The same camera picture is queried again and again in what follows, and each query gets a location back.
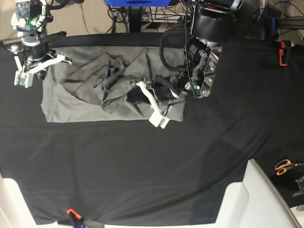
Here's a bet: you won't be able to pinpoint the black metal bracket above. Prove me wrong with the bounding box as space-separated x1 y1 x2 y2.
293 176 304 197

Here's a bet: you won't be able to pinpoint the white chair right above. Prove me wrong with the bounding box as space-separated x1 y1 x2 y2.
215 159 301 228

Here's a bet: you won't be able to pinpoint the orange handled scissors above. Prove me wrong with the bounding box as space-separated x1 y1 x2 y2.
275 159 304 176

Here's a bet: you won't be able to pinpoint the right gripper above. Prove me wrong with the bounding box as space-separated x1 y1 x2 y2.
22 39 51 81

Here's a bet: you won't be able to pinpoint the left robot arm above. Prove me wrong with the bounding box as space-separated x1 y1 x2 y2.
127 0 242 105

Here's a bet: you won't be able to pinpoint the white chair left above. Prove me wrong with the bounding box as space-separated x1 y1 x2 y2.
0 175 37 228

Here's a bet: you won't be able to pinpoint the blue plastic stand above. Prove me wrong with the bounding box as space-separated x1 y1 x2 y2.
105 0 171 7

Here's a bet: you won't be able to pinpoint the white power strip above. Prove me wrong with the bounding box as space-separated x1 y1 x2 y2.
142 12 185 23

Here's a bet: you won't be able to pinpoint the grey T-shirt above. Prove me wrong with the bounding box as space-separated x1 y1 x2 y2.
41 46 179 123

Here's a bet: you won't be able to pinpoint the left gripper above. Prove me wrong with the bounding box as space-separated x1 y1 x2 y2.
127 76 186 104

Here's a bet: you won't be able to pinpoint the white chair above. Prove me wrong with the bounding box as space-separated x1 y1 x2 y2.
215 159 301 228
0 175 37 228

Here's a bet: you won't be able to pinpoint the black table cloth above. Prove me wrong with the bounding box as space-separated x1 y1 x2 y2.
0 42 304 226

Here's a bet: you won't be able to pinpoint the red black clamp right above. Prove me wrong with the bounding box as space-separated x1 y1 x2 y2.
279 40 292 67

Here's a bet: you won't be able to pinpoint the orange black clamp bottom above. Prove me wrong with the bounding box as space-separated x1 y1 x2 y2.
66 208 105 228

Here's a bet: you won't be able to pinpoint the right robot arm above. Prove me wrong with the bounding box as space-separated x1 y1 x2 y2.
0 0 72 88

